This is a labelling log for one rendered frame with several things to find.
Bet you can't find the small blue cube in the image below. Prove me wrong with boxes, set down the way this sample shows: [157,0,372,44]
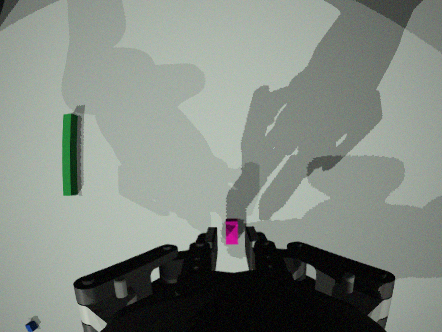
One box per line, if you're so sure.
[25,321,38,332]

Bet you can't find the magenta rod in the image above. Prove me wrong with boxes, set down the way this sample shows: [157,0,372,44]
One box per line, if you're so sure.
[226,218,238,244]

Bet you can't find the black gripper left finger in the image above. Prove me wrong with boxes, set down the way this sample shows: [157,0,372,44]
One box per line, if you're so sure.
[73,227,218,332]

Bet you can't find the green rod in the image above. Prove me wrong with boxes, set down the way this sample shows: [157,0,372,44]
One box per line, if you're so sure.
[62,114,78,196]

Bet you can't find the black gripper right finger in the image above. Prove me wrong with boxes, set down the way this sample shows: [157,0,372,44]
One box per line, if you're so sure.
[245,226,395,329]

